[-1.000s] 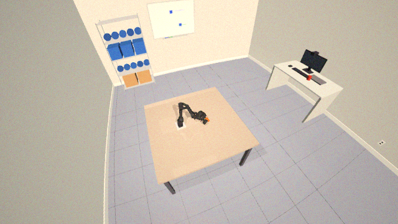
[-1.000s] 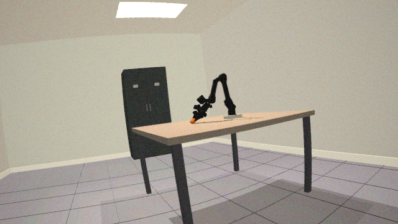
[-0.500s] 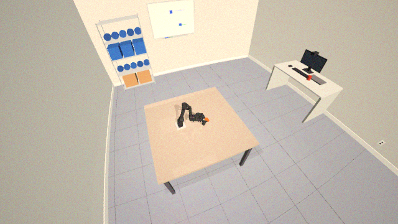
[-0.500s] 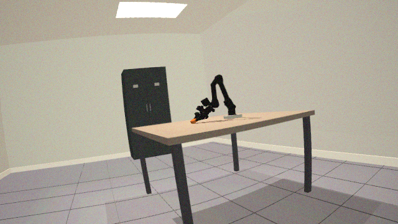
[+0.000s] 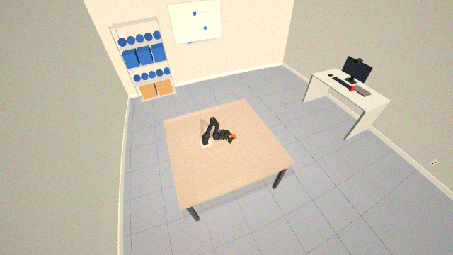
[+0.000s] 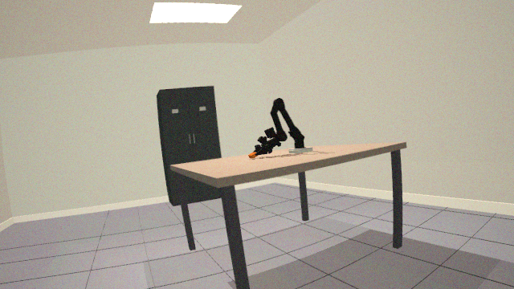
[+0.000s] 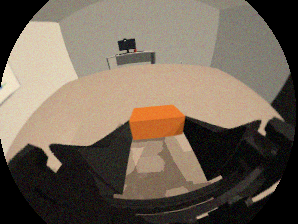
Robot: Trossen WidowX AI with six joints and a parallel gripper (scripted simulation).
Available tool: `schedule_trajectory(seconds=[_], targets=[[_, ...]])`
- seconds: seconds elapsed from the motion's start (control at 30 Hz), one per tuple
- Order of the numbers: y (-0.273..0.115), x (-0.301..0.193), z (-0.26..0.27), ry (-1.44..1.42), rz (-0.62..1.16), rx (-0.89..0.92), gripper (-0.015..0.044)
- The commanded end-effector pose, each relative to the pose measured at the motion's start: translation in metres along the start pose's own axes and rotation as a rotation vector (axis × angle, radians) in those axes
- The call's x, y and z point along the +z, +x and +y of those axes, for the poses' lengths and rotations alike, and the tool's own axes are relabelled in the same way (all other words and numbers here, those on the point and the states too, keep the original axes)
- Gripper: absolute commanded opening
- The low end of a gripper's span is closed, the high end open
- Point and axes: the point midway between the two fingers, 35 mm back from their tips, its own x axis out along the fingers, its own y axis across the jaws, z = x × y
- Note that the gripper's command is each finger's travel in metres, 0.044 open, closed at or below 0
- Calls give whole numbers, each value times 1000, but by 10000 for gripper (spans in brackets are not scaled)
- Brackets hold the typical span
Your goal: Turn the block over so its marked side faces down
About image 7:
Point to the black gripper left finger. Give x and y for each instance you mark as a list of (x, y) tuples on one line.
[(107, 158)]

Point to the orange block with dark square face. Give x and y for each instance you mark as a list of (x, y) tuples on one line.
[(152, 122)]

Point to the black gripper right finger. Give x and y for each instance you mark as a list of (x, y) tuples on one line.
[(212, 145)]

